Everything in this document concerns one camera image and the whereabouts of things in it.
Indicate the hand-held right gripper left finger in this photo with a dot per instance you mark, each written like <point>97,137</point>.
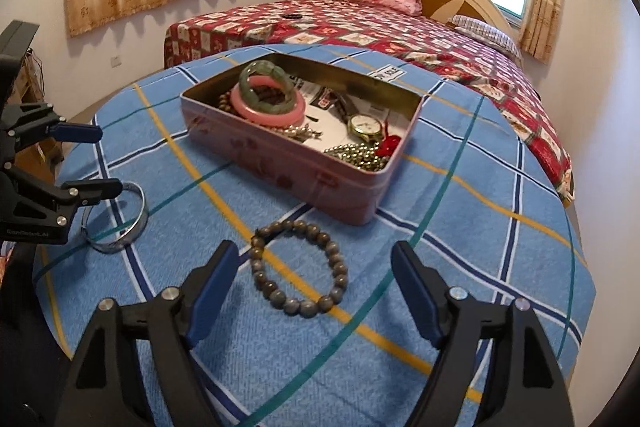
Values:
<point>216,287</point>

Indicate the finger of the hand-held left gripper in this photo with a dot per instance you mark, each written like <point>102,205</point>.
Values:
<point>80,133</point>
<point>95,192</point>

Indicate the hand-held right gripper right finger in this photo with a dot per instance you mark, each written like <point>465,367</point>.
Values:
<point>415,288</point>

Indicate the silver metal bangle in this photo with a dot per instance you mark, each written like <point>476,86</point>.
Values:
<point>137,227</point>

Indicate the pink tin box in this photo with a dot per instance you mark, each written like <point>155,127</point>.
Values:
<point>280,179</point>

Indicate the pink bangle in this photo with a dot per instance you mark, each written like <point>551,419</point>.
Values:
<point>265,116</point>

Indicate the green jade bangle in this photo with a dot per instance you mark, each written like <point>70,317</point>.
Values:
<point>260,68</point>

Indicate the blue plaid blanket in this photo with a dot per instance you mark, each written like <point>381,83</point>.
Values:
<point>475,232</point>

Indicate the white paper cards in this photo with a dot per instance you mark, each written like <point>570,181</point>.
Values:
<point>330,127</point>

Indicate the small black object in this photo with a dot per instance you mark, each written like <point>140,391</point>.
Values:
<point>291,15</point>

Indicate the red patterned bedspread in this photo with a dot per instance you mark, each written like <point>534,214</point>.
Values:
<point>400,32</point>

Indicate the striped pillow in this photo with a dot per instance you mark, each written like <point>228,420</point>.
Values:
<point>487,34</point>

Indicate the beige wooden headboard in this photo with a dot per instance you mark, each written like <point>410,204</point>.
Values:
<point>450,2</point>

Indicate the pink floral pillow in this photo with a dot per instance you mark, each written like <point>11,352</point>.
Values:
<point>385,1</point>

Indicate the white wall outlet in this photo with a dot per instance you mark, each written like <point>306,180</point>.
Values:
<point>116,61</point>

